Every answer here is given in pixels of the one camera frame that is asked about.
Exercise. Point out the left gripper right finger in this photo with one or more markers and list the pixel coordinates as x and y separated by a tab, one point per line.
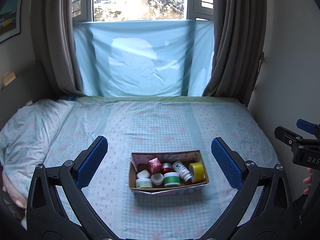
262	206

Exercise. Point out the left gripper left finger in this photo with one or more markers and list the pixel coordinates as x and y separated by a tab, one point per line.
57	207

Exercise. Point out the yellow tape roll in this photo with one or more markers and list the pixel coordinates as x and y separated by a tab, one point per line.
197	172

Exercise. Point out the pale green lidded jar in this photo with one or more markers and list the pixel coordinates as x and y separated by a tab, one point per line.
143	183

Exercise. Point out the white vitamin bottle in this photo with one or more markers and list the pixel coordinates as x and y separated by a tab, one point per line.
182	170

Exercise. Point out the white earbuds case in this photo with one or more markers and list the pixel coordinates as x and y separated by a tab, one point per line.
143	174

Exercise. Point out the green white cream jar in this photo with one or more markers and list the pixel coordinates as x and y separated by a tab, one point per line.
171	179

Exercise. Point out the red rectangular carton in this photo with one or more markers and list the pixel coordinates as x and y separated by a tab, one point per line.
154	165

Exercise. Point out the red silver cosmetic jar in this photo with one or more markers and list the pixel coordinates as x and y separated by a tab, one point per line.
166	167

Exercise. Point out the person right hand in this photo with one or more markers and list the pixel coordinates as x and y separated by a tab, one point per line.
307	181

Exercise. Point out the pillow under bedsheet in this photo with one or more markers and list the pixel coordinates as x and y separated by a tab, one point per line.
27	137

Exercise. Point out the cardboard box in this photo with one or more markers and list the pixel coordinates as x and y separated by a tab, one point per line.
139	162

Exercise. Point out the small white round jar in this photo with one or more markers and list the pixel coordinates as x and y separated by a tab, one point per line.
157	179

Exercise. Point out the checkered floral bedsheet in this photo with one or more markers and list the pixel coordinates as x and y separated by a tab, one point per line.
157	127

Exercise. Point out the right brown curtain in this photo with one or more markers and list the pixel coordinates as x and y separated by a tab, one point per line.
239	35

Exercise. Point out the brown curtain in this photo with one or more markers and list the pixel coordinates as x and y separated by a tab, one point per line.
239	35
53	44

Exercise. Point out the light blue window cloth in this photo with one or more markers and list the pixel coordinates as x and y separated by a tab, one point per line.
144	58

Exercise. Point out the left brown curtain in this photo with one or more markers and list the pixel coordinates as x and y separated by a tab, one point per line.
53	44

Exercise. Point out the window with shutters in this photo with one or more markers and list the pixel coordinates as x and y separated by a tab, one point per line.
135	10

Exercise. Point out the framed wall picture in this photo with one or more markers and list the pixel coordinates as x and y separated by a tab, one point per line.
10	19

